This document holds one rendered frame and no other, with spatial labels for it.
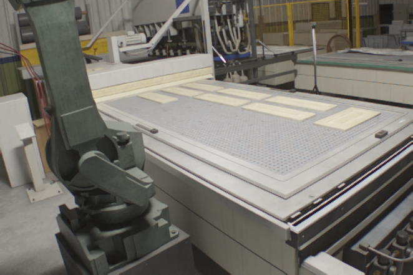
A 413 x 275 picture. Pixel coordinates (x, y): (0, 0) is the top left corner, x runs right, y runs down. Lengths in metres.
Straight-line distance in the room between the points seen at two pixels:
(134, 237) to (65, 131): 0.64
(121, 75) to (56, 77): 2.71
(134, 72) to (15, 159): 1.79
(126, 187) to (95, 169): 0.17
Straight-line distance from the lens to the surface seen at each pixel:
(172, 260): 1.97
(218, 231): 1.94
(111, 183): 1.55
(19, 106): 4.29
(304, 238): 1.46
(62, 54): 1.49
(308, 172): 1.74
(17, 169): 4.46
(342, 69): 5.98
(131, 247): 1.82
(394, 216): 2.13
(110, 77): 4.11
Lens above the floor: 1.63
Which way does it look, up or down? 15 degrees down
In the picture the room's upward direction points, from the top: 6 degrees counter-clockwise
